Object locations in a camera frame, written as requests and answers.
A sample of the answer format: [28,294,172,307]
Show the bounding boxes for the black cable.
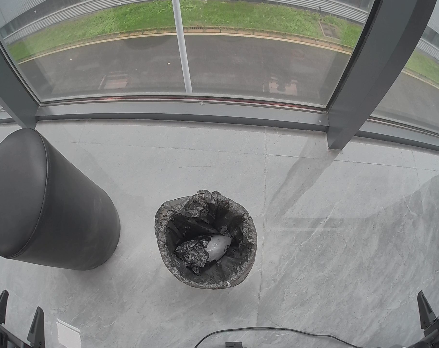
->
[198,326,354,348]

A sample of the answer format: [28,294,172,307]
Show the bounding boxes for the dark grey round chair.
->
[0,127,121,272]

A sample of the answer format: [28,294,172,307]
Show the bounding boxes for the window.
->
[0,0,439,150]

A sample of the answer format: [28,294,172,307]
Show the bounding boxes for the black plastic bag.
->
[154,189,258,290]

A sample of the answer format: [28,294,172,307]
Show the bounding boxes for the crumpled black plastic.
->
[174,239,210,276]

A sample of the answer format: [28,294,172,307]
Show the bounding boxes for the white printed wrapper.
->
[204,234,232,263]

